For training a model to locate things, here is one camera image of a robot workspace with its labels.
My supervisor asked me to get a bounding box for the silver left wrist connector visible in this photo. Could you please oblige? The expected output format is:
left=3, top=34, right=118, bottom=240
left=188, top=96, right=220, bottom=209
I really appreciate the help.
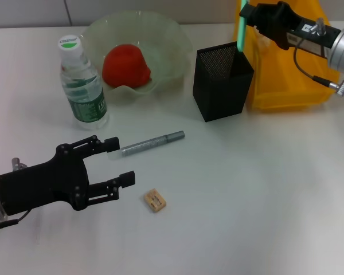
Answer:
left=11, top=157, right=29, bottom=172

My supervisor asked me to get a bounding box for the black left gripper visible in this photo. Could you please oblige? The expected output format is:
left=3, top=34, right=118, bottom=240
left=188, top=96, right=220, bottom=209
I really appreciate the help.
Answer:
left=0, top=136, right=136, bottom=216

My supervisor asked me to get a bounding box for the black mesh pen holder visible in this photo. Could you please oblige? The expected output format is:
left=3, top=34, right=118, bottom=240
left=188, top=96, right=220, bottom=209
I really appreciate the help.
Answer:
left=192, top=41, right=255, bottom=123

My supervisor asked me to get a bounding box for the small wooden pencil sharpener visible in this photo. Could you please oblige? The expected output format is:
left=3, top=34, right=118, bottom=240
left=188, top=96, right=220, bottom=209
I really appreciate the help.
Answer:
left=144, top=188, right=167, bottom=214

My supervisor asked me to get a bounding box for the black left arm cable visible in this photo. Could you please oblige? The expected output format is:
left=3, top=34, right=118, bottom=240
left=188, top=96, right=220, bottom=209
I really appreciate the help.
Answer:
left=0, top=209, right=33, bottom=230

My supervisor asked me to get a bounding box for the green utility knife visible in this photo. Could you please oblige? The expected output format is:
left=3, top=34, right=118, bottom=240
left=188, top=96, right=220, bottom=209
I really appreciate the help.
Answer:
left=236, top=0, right=249, bottom=53

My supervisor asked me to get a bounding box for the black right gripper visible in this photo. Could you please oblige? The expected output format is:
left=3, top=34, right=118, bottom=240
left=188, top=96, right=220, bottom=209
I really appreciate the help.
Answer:
left=240, top=1, right=341, bottom=58

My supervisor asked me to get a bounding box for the green glass fruit plate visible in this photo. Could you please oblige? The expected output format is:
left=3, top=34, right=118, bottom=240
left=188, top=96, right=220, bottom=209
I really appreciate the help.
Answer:
left=80, top=10, right=193, bottom=100

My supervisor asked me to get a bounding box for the yellow plastic bin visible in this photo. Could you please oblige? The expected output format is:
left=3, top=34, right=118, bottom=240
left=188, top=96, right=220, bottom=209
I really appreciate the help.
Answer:
left=232, top=0, right=341, bottom=111

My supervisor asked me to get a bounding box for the grey marker pen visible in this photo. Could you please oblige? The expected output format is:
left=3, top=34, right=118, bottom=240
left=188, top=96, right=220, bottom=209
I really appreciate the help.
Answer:
left=108, top=130, right=186, bottom=161

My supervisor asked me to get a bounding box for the clear bottle with green label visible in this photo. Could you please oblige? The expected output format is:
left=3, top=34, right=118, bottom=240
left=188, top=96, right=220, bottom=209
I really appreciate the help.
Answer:
left=58, top=34, right=110, bottom=131

